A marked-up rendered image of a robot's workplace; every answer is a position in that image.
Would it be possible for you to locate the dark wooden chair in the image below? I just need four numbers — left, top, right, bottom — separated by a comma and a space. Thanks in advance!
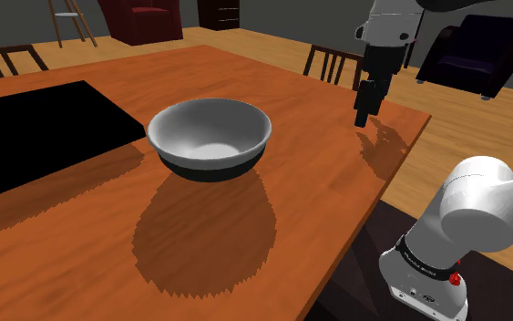
0, 44, 50, 82
302, 44, 366, 93

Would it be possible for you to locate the dark purple armchair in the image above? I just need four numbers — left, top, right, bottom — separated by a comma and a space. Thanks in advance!
415, 14, 513, 101

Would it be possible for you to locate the wooden dining table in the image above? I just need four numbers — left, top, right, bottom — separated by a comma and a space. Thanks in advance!
0, 44, 433, 321

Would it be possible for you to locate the dark wooden cabinet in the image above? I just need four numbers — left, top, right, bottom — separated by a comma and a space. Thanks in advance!
196, 0, 242, 32

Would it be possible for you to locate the white bowl with black base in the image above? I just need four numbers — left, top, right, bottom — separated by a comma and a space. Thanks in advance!
146, 98, 273, 184

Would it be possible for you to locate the dark robot stand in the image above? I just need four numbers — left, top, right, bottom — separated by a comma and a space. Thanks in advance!
303, 200, 513, 321

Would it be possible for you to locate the red armchair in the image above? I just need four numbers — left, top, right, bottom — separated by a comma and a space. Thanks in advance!
97, 0, 185, 47

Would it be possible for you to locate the wooden stool with white seat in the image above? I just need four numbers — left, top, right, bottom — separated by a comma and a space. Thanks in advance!
47, 0, 99, 49

